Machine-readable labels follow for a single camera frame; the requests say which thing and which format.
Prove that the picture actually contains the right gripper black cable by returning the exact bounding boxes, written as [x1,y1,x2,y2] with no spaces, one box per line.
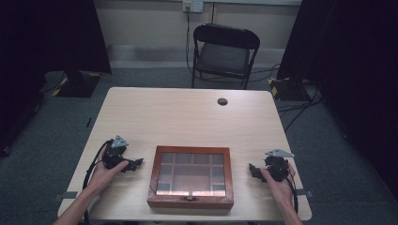
[283,168,299,215]

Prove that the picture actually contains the wooden box with glass lid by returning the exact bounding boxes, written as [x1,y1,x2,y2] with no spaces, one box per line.
[146,144,235,210]

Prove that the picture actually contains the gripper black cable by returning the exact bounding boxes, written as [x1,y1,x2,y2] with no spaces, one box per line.
[283,168,299,215]
[82,139,113,225]

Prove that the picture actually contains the person's right hand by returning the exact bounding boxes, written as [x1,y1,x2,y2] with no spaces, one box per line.
[260,162,297,205]

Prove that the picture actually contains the black curtain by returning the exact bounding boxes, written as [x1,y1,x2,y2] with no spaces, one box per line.
[276,0,398,201]

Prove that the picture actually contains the black folding chair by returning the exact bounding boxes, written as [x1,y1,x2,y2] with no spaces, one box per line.
[191,22,261,91]

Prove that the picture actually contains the black power cable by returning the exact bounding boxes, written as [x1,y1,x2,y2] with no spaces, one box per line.
[185,6,196,76]

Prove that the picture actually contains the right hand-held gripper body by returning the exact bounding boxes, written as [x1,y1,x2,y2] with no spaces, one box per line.
[264,148,296,183]

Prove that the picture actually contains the black stand base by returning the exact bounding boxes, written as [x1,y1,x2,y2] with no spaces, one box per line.
[267,77,313,102]
[51,70,102,98]

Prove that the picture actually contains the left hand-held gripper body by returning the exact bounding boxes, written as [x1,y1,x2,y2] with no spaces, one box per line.
[102,134,130,171]

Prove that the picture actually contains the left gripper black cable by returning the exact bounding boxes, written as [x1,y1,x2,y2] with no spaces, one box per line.
[82,139,113,225]

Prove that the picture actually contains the white wall socket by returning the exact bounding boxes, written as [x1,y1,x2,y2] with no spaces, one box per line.
[182,0,205,14]

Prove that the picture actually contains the person's left hand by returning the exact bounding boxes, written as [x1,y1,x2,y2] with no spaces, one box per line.
[88,149,130,194]

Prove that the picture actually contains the black floor cables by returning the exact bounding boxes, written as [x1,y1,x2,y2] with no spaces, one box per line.
[250,63,325,134]

